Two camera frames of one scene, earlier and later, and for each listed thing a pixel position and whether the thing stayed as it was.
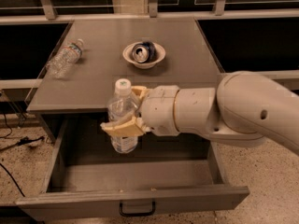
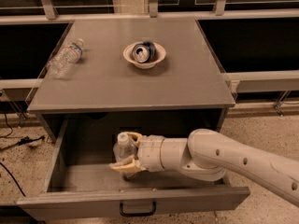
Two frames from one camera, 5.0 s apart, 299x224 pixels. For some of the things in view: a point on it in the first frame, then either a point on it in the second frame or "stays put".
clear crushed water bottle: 65,59 stays put
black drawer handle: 122,213 stays put
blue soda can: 143,52 stays put
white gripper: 159,108 -> 150,153
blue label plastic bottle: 122,105 -> 124,150
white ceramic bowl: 128,55 stays put
